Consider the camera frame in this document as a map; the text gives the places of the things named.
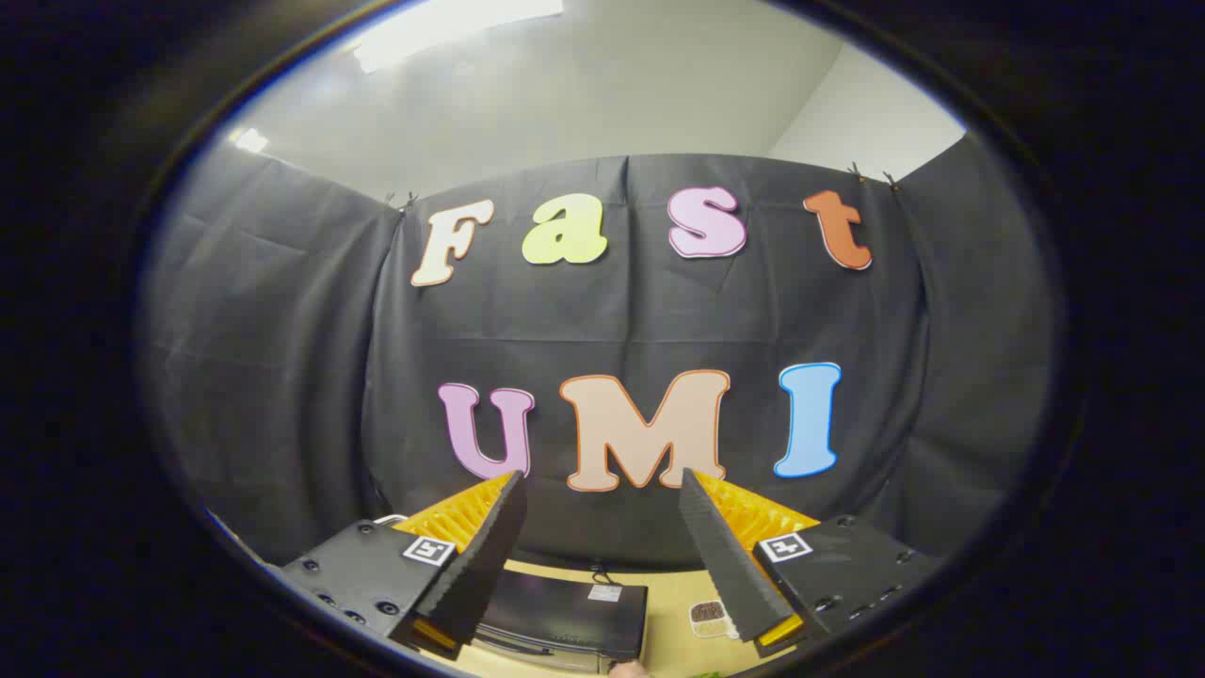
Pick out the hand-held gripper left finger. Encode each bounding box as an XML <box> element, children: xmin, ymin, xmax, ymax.
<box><xmin>266</xmin><ymin>469</ymin><xmax>530</xmax><ymax>662</ymax></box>

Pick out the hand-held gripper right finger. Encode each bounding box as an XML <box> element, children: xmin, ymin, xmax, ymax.
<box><xmin>678</xmin><ymin>467</ymin><xmax>943</xmax><ymax>660</ymax></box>

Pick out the black toaster oven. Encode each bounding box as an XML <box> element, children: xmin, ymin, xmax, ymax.
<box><xmin>471</xmin><ymin>562</ymin><xmax>651</xmax><ymax>671</ymax></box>

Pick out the white divided grain plate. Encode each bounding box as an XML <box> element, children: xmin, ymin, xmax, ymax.
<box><xmin>690</xmin><ymin>600</ymin><xmax>741</xmax><ymax>641</ymax></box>

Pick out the black backdrop cloth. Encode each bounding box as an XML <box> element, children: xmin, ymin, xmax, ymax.
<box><xmin>141</xmin><ymin>132</ymin><xmax>1060</xmax><ymax>571</ymax></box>

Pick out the long ceiling light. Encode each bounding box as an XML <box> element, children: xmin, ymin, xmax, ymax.
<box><xmin>353</xmin><ymin>0</ymin><xmax>566</xmax><ymax>74</ymax></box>

